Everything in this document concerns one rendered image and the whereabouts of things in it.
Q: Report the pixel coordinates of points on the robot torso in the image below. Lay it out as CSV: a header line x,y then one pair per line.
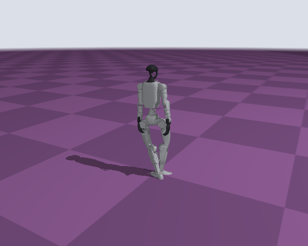
x,y
151,97

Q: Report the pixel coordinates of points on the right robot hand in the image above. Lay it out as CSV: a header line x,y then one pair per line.
x,y
167,127

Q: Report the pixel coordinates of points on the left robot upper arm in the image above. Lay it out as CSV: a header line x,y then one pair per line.
x,y
139,87

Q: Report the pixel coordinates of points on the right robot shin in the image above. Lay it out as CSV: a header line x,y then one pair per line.
x,y
162,157

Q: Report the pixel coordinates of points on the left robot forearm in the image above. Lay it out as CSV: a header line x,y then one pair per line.
x,y
140,112

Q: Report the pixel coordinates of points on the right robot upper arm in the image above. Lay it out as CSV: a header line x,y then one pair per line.
x,y
163,88

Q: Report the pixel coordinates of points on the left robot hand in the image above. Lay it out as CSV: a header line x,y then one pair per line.
x,y
139,128

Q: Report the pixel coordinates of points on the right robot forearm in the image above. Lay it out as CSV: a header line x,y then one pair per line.
x,y
167,111

